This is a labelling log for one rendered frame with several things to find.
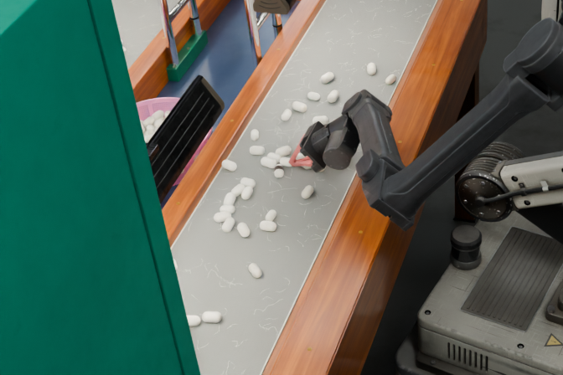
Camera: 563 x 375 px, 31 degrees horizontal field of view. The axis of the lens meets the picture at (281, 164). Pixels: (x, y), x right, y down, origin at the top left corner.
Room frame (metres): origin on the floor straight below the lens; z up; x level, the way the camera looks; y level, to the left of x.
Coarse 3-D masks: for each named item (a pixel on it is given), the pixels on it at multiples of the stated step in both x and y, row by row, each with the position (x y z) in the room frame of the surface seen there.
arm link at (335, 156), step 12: (360, 96) 1.70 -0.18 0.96; (348, 108) 1.70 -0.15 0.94; (348, 120) 1.69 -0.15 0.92; (336, 132) 1.68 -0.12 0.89; (348, 132) 1.66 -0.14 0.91; (336, 144) 1.64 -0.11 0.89; (348, 144) 1.63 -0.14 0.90; (324, 156) 1.64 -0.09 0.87; (336, 156) 1.63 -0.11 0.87; (348, 156) 1.62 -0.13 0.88; (336, 168) 1.64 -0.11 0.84
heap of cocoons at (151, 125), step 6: (156, 114) 2.06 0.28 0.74; (162, 114) 2.06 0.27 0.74; (150, 120) 2.04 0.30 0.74; (156, 120) 2.05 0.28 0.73; (162, 120) 2.06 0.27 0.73; (144, 126) 2.04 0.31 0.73; (150, 126) 2.01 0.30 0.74; (156, 126) 2.02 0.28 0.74; (144, 132) 2.02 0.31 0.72; (150, 132) 2.00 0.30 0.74; (144, 138) 1.97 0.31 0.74; (150, 138) 1.97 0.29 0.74
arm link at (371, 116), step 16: (368, 96) 1.68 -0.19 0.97; (352, 112) 1.67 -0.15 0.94; (368, 112) 1.62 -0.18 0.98; (384, 112) 1.64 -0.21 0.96; (368, 128) 1.56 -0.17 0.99; (384, 128) 1.53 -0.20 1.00; (368, 144) 1.49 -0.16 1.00; (384, 144) 1.45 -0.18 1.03; (368, 160) 1.36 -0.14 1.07; (400, 160) 1.42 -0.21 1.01; (368, 176) 1.32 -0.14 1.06
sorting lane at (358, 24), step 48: (336, 0) 2.50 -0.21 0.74; (384, 0) 2.46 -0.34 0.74; (432, 0) 2.43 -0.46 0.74; (336, 48) 2.25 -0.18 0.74; (384, 48) 2.22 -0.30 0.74; (288, 96) 2.06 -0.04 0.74; (384, 96) 2.01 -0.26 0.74; (240, 144) 1.90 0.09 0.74; (288, 144) 1.87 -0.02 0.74; (288, 192) 1.70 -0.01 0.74; (336, 192) 1.68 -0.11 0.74; (192, 240) 1.59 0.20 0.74; (240, 240) 1.57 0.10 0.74; (288, 240) 1.55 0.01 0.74; (192, 288) 1.45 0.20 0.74; (240, 288) 1.43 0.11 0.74; (288, 288) 1.42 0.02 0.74; (192, 336) 1.32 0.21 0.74; (240, 336) 1.31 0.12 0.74
